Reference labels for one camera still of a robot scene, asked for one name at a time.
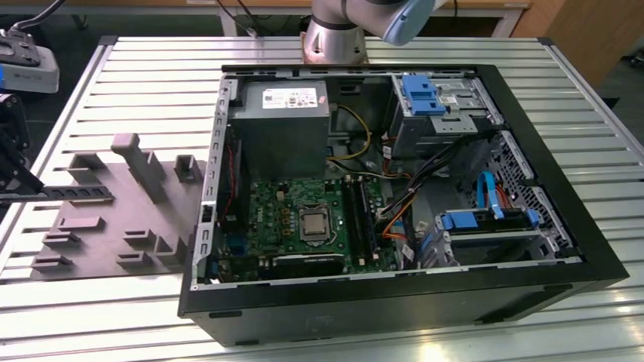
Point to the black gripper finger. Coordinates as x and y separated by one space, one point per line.
20 173

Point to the blue RAM stick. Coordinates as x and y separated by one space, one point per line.
75 193

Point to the black RAM slot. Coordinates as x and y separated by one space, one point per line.
348 218

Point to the installed RAM stick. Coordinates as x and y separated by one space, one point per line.
368 226

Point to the grey parts rack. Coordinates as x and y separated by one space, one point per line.
131 218

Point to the green motherboard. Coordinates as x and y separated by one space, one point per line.
271 226

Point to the grey power supply unit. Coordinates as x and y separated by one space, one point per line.
281 143

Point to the silver CPU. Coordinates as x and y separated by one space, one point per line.
313 223

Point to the CPU socket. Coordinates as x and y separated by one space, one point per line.
313 237

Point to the black graphics card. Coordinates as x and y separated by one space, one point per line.
307 264

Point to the blue plastic drive latch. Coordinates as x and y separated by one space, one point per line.
423 98

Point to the black PC case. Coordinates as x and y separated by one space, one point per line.
403 313

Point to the grey metal drive cage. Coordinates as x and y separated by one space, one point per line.
452 124

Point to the hard disk in blue carrier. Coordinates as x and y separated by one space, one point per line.
483 222

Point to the grey metal disk bay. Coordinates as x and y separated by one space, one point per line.
497 234

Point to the wooden cabinet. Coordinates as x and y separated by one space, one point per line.
588 34

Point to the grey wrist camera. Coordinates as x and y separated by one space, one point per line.
37 77

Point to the wooden desk with white frame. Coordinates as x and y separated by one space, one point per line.
503 5

